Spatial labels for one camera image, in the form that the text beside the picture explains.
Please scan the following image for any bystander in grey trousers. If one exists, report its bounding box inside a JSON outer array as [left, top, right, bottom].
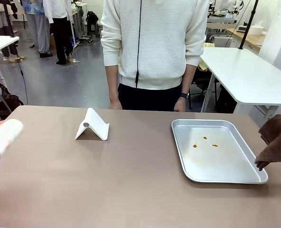
[[21, 0, 54, 58]]

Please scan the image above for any person left forearm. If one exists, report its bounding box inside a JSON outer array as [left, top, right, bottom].
[[181, 63, 197, 95]]

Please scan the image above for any brown cloth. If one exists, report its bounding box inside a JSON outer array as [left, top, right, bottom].
[[254, 114, 281, 172]]

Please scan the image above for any pink handled lint roller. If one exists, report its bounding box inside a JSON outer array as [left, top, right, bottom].
[[0, 118, 25, 163]]

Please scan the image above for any thin black hanging cable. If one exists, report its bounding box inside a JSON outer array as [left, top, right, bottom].
[[135, 0, 143, 89]]

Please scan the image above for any person torso in white sweater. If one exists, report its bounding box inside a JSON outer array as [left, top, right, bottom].
[[100, 0, 210, 112]]

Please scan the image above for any bystander in beige clothes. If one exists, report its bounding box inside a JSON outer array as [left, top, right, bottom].
[[0, 0, 25, 63]]

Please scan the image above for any white paper roll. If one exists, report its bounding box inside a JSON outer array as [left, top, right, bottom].
[[249, 20, 266, 36]]

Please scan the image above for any person right hand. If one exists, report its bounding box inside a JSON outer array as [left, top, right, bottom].
[[109, 98, 123, 110]]

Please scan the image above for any large white table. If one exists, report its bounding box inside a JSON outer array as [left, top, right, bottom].
[[199, 47, 281, 119]]

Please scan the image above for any white folding stand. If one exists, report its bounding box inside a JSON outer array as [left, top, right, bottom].
[[74, 107, 110, 142]]

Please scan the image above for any dark brown backpack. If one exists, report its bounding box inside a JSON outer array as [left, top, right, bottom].
[[0, 82, 25, 119]]

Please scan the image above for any person left hand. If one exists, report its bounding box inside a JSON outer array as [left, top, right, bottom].
[[173, 97, 187, 113]]

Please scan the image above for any black bag on stool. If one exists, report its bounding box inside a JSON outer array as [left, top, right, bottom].
[[86, 10, 100, 38]]

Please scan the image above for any bystander in black trousers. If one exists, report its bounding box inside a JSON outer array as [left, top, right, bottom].
[[43, 0, 74, 66]]

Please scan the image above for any wooden workbench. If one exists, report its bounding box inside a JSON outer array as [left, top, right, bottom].
[[225, 28, 266, 49]]

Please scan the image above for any person right forearm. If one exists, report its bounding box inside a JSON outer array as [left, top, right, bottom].
[[105, 64, 120, 102]]

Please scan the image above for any black slanted stand pole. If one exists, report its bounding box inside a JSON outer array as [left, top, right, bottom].
[[239, 0, 260, 50]]

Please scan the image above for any black pole with floor cable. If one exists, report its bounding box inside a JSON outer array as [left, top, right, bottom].
[[2, 0, 29, 105]]

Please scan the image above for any silver metal tray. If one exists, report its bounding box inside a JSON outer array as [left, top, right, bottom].
[[171, 118, 269, 184]]

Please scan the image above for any yellow cloth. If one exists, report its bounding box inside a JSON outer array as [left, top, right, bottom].
[[197, 42, 217, 72]]

